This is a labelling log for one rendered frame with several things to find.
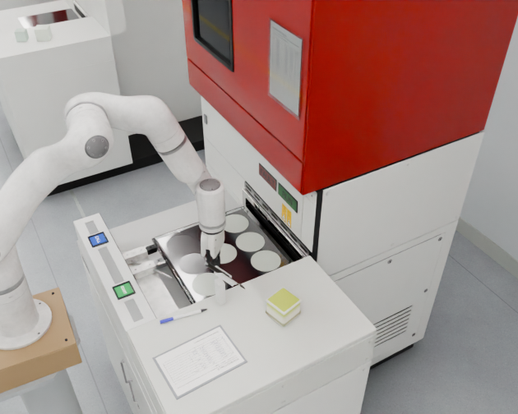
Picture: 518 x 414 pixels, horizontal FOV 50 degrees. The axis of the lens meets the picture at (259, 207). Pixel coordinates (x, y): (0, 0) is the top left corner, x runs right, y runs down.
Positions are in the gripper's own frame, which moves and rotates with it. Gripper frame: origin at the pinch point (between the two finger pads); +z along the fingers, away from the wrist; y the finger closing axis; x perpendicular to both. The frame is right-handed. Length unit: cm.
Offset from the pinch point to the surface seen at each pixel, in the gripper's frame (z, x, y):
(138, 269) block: 1.7, -23.2, 9.8
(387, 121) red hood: -47, 47, -26
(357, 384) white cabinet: 20, 53, 19
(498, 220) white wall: 68, 109, -138
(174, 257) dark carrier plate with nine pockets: 2.5, -14.6, 0.2
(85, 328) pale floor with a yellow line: 93, -82, -22
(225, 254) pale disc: 2.5, 1.4, -6.4
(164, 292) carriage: 4.5, -12.3, 14.3
